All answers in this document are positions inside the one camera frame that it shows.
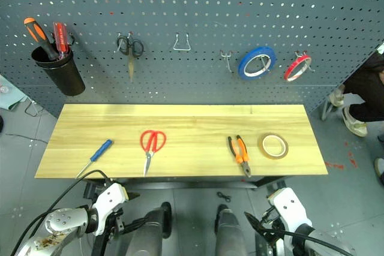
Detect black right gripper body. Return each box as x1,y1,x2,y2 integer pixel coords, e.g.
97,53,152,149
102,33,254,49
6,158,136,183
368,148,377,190
258,206,286,240

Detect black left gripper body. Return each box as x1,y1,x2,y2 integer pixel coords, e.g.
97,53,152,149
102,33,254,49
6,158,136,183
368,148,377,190
103,207,125,240

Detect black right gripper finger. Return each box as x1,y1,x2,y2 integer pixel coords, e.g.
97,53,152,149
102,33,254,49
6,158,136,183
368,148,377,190
244,210,263,234

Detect grey metal pegboard wall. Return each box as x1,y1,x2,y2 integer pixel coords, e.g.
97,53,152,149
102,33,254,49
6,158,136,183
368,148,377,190
0,0,384,119

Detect dark rounded robot leg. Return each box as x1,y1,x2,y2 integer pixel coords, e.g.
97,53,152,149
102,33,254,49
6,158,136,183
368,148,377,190
121,201,173,256
214,204,248,256

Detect tan tape roll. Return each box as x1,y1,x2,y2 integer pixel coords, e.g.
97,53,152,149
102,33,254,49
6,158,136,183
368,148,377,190
258,132,289,159

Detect orange and black pliers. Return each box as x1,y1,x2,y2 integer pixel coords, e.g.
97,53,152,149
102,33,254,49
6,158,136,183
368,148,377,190
227,135,252,178

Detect grey shoe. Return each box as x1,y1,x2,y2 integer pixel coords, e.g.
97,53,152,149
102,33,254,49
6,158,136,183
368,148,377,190
374,157,384,185

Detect metal stool leg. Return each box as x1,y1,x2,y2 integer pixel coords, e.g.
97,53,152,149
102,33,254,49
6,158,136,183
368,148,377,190
321,99,334,121

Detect beige sneaker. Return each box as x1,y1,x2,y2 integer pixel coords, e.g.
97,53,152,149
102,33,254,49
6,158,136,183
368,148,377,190
341,106,368,137
329,84,346,108

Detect black cup holder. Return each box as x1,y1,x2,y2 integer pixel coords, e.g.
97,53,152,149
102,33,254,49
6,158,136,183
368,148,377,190
31,44,86,97

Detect metal scissors peg hook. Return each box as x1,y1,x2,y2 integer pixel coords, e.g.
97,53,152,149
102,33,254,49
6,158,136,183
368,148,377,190
116,31,134,53

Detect red tape roll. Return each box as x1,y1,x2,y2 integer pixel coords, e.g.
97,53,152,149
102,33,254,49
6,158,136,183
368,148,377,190
283,55,312,82

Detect person's black trousers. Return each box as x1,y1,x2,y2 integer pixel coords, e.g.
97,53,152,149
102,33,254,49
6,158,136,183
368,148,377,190
343,53,384,122

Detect pale green cloth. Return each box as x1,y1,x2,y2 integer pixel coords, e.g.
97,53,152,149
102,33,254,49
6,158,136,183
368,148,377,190
0,73,31,110

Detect small double-prong peg hook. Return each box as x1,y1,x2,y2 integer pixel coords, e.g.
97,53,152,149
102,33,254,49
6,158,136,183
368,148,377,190
220,50,233,73

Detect blue tape roll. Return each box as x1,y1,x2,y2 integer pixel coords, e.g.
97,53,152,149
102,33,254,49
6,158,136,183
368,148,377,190
238,46,277,81

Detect orange and black screwdriver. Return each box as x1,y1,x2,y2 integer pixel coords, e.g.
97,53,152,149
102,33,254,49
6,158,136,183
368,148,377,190
23,17,60,61

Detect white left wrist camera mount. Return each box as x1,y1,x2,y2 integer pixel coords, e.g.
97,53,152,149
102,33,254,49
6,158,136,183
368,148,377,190
91,182,130,236

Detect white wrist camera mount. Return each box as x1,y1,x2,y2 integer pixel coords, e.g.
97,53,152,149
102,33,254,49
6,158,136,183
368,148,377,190
91,182,130,236
268,188,313,240

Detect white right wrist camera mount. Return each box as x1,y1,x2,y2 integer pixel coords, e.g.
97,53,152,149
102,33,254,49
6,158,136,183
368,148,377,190
268,188,313,240

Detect red-handled scissors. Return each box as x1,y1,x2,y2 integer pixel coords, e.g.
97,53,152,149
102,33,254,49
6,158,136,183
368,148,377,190
139,129,167,177

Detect blue-handled screwdriver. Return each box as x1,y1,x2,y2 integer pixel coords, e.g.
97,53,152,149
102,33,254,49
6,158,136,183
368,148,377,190
75,139,115,179

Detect black metal table frame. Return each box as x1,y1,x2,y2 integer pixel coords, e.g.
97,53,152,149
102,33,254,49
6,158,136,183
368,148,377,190
85,176,287,201

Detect black-handled scissors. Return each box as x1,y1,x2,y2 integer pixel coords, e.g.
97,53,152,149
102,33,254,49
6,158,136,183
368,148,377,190
116,35,145,83

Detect thin floor cable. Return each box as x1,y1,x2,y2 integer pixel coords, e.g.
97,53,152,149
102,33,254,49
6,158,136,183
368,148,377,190
23,99,44,118

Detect wire loop peg hook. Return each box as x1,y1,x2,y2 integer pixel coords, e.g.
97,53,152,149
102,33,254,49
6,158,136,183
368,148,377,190
173,31,192,51

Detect red clear-handled screwdriver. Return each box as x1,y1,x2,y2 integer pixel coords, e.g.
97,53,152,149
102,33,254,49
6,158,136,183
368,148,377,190
52,22,70,61

